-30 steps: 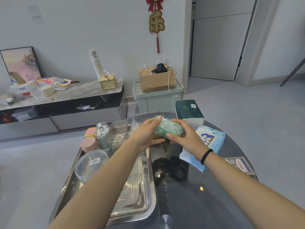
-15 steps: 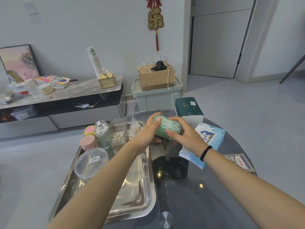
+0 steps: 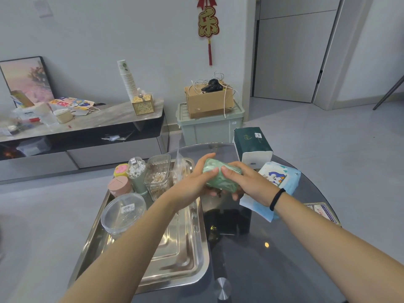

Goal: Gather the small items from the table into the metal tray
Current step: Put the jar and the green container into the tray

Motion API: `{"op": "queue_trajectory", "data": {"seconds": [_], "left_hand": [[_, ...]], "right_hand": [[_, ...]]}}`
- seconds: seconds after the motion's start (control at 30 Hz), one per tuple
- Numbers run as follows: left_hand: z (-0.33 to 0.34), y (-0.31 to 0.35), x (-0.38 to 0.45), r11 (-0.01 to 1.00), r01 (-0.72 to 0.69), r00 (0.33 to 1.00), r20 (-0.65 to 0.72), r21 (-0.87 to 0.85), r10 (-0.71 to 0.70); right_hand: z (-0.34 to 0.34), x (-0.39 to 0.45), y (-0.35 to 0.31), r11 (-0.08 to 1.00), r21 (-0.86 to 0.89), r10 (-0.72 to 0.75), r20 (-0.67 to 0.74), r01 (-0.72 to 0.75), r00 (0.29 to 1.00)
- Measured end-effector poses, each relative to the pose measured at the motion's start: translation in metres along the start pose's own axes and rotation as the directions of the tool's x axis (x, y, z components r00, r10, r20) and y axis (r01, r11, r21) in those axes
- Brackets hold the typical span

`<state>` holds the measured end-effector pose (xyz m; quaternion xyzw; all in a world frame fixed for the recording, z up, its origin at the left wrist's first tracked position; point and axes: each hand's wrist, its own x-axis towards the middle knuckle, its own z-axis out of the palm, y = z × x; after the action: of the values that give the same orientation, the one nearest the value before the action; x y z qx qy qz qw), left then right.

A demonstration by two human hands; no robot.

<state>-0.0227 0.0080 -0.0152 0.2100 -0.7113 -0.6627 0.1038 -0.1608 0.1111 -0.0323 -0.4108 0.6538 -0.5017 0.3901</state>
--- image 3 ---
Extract person's right forearm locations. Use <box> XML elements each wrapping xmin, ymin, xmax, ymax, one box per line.
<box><xmin>271</xmin><ymin>192</ymin><xmax>404</xmax><ymax>303</ymax></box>

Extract pink lid toothpick jar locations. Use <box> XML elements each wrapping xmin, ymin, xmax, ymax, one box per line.
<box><xmin>107</xmin><ymin>175</ymin><xmax>133</xmax><ymax>198</ymax></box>

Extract person's left forearm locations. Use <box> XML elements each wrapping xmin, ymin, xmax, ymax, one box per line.
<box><xmin>58</xmin><ymin>195</ymin><xmax>196</xmax><ymax>303</ymax></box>

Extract dark green tissue pack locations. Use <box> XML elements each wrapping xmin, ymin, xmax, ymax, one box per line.
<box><xmin>233</xmin><ymin>127</ymin><xmax>274</xmax><ymax>169</ymax></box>

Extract green swab holder clear dome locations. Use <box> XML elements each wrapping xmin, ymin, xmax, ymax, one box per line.
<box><xmin>128</xmin><ymin>157</ymin><xmax>149</xmax><ymax>194</ymax></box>

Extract metal table mount disc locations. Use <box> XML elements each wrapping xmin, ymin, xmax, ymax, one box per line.
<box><xmin>213</xmin><ymin>277</ymin><xmax>232</xmax><ymax>301</ymax></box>

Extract person's right hand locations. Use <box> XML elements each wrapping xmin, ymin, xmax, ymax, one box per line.
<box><xmin>221</xmin><ymin>160</ymin><xmax>286</xmax><ymax>208</ymax></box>

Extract red gold wall ornament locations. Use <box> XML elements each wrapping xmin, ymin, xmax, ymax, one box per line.
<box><xmin>195</xmin><ymin>0</ymin><xmax>220</xmax><ymax>66</ymax></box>

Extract black wrist band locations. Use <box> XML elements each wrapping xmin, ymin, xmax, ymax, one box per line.
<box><xmin>269</xmin><ymin>188</ymin><xmax>286</xmax><ymax>212</ymax></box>

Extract clear plastic shelf container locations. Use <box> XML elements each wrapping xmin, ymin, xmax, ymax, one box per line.
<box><xmin>16</xmin><ymin>136</ymin><xmax>52</xmax><ymax>157</ymax></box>

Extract person's left hand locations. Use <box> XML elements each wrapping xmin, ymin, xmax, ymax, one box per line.
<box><xmin>164</xmin><ymin>152</ymin><xmax>220</xmax><ymax>213</ymax></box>

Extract clear square cotton swab box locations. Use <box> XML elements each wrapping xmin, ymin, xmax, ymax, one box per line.
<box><xmin>144</xmin><ymin>154</ymin><xmax>172</xmax><ymax>202</ymax></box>

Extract gold tissue box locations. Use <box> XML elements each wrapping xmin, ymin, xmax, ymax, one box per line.
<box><xmin>131</xmin><ymin>93</ymin><xmax>155</xmax><ymax>116</ymax></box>

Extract clear round hairpin jar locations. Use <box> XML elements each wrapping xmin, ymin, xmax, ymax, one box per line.
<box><xmin>100</xmin><ymin>193</ymin><xmax>147</xmax><ymax>240</ymax></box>

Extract grey door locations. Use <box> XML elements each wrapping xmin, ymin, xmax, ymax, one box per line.
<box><xmin>253</xmin><ymin>0</ymin><xmax>343</xmax><ymax>104</ymax></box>

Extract white cable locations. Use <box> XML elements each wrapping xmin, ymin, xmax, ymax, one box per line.
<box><xmin>190</xmin><ymin>71</ymin><xmax>237</xmax><ymax>119</ymax></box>

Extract white carton blue label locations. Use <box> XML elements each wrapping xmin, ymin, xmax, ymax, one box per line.
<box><xmin>12</xmin><ymin>102</ymin><xmax>51</xmax><ymax>123</ymax></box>

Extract cream round container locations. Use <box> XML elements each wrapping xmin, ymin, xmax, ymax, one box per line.
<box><xmin>53</xmin><ymin>109</ymin><xmax>74</xmax><ymax>124</ymax></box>

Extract blue wet wipes pack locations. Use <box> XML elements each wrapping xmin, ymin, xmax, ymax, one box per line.
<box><xmin>239</xmin><ymin>160</ymin><xmax>302</xmax><ymax>223</ymax></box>

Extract brown chair metal legs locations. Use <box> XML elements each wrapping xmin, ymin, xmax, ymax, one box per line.
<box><xmin>372</xmin><ymin>74</ymin><xmax>404</xmax><ymax>111</ymax></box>

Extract colourful cards pile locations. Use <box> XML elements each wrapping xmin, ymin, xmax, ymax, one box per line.
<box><xmin>49</xmin><ymin>96</ymin><xmax>101</xmax><ymax>117</ymax></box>

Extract stainless steel tray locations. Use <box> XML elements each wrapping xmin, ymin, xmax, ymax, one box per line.
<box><xmin>67</xmin><ymin>157</ymin><xmax>210</xmax><ymax>295</ymax></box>

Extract brown cardboard box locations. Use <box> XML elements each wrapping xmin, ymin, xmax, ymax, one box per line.
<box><xmin>184</xmin><ymin>83</ymin><xmax>236</xmax><ymax>120</ymax></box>

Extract framed pink painting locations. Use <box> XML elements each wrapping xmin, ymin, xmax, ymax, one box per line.
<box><xmin>0</xmin><ymin>56</ymin><xmax>55</xmax><ymax>108</ymax></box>

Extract green bag white swabs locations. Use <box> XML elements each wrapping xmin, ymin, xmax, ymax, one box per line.
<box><xmin>202</xmin><ymin>158</ymin><xmax>243</xmax><ymax>193</ymax></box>

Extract stack of paper cups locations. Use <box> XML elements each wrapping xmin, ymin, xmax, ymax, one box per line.
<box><xmin>117</xmin><ymin>59</ymin><xmax>139</xmax><ymax>100</ymax></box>

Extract yellow open carton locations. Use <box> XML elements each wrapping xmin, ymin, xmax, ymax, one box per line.
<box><xmin>10</xmin><ymin>90</ymin><xmax>35</xmax><ymax>108</ymax></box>

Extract black device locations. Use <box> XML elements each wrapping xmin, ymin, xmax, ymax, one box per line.
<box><xmin>201</xmin><ymin>78</ymin><xmax>223</xmax><ymax>93</ymax></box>

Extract clear bag wooden cotton swabs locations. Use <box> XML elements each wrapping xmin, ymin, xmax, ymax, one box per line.
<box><xmin>172</xmin><ymin>150</ymin><xmax>193</xmax><ymax>186</ymax></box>

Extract pale green storage bin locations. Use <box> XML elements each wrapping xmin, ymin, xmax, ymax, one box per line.
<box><xmin>175</xmin><ymin>101</ymin><xmax>245</xmax><ymax>146</ymax></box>

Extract pink bottle yellow lid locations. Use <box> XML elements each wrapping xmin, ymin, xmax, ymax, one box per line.
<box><xmin>114</xmin><ymin>163</ymin><xmax>130</xmax><ymax>179</ymax></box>

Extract grey low console cabinet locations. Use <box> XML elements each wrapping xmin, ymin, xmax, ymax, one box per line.
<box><xmin>0</xmin><ymin>99</ymin><xmax>170</xmax><ymax>183</ymax></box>

